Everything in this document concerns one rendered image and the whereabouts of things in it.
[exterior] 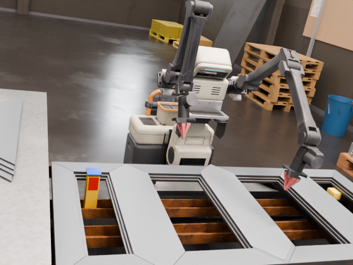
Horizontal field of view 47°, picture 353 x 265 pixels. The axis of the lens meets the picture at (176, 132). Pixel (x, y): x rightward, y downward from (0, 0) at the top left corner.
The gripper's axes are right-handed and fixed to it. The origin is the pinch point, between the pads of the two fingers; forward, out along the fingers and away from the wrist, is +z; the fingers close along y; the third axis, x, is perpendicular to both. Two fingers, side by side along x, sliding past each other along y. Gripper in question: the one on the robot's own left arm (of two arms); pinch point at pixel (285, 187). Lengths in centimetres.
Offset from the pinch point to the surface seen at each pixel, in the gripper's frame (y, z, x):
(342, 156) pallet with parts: 250, 17, 213
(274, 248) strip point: -16.5, 14.3, -27.3
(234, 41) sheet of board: 273, -58, 621
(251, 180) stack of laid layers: 3.6, 10.4, 28.4
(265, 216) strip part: -9.2, 12.0, -7.2
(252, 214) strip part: -13.9, 13.1, -5.1
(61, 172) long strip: -87, 30, 30
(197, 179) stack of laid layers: -25.2, 17.5, 28.7
